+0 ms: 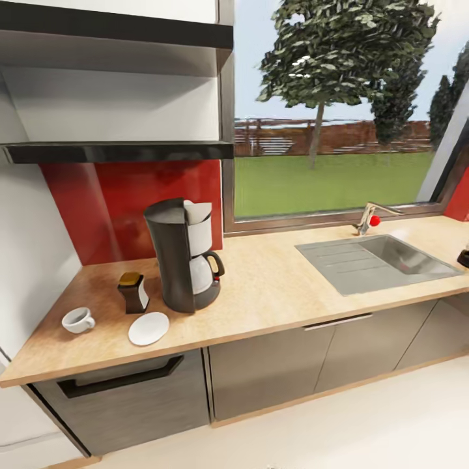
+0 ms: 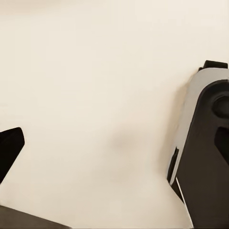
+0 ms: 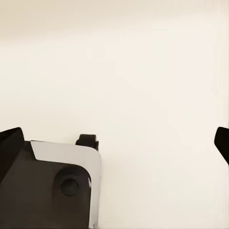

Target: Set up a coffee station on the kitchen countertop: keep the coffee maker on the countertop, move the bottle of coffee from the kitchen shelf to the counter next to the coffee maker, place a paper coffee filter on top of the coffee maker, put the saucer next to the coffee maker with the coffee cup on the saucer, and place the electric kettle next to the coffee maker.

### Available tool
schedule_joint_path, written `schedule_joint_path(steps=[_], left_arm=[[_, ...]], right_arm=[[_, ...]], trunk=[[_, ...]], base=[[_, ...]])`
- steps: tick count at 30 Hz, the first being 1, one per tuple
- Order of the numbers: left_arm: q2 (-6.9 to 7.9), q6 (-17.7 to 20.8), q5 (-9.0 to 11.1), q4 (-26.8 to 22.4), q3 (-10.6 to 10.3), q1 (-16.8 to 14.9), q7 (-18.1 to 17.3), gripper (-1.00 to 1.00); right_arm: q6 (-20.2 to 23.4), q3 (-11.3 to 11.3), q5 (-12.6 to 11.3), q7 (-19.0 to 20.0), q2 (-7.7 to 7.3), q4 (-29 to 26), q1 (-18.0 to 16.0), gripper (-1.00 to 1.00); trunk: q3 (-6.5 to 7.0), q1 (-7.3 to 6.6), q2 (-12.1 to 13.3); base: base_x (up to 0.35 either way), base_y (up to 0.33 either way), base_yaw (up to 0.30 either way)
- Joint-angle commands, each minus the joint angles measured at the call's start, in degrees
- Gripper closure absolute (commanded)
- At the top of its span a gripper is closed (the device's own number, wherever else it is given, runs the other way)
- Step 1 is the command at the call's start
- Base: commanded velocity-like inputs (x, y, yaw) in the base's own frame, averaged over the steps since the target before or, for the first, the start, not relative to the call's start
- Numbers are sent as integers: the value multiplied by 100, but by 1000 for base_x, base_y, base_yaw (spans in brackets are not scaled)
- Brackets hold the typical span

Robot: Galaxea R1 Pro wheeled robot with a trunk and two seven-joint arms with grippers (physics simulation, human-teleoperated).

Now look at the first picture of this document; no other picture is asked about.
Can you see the paper coffee filter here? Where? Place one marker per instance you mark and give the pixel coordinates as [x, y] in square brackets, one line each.
[195, 213]

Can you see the countertop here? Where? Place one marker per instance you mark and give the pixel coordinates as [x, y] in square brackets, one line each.
[268, 286]

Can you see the coffee cup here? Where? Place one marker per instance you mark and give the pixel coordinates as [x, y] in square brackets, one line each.
[77, 320]

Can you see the bottle of coffee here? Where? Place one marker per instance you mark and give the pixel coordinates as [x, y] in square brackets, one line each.
[131, 288]

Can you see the cabinet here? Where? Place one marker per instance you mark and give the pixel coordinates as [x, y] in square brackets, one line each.
[254, 373]

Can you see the drop in sink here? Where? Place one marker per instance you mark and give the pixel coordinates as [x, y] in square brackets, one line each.
[371, 263]

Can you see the coffee maker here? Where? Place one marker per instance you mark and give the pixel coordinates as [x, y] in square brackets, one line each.
[187, 279]

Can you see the saucer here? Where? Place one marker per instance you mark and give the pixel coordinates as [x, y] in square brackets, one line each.
[148, 328]

